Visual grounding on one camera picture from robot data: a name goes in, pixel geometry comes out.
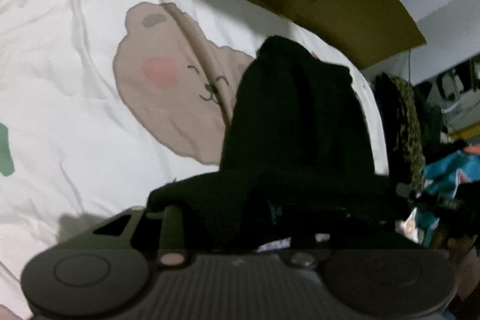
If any black strap bag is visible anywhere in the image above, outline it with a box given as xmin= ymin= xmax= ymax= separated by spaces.
xmin=437 ymin=61 xmax=480 ymax=103

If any person's right forearm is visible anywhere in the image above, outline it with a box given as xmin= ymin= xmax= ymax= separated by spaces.
xmin=446 ymin=235 xmax=480 ymax=306

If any white bear printed blanket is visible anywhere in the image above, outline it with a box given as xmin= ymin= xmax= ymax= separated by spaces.
xmin=0 ymin=0 xmax=391 ymax=320

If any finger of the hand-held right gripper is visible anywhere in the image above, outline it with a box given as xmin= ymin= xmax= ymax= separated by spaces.
xmin=395 ymin=183 xmax=464 ymax=221

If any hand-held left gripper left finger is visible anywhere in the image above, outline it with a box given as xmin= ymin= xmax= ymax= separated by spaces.
xmin=60 ymin=205 xmax=188 ymax=268

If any black cloth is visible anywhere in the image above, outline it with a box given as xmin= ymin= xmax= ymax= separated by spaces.
xmin=424 ymin=84 xmax=454 ymax=144

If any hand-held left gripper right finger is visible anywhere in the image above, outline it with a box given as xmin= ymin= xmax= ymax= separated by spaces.
xmin=285 ymin=217 xmax=432 ymax=268

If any black garment with floral lining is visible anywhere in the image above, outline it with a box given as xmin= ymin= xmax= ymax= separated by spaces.
xmin=146 ymin=35 xmax=398 ymax=253

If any teal printed bag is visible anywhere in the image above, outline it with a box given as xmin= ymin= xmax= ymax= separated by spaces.
xmin=397 ymin=144 xmax=480 ymax=246

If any leopard print garment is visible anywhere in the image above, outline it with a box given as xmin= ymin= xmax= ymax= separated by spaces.
xmin=375 ymin=74 xmax=426 ymax=193

